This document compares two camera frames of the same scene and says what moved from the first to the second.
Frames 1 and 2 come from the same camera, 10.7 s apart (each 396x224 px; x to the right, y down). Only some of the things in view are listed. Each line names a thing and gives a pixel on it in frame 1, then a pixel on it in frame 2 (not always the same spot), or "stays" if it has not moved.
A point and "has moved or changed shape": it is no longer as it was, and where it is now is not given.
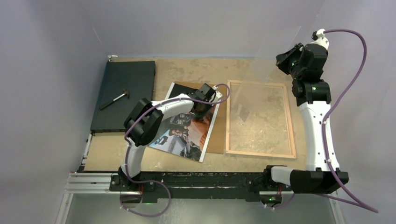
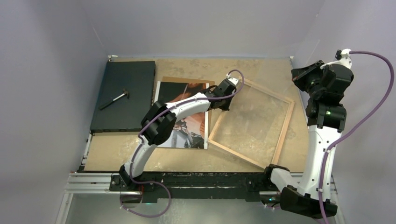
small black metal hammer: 126,93 stays
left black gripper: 200,115 -> 226,108
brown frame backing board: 216,141 -> 195,80
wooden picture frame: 228,121 has moved or changed shape
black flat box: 137,77 stays
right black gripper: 283,59 -> 300,76
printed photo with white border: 185,134 has moved or changed shape
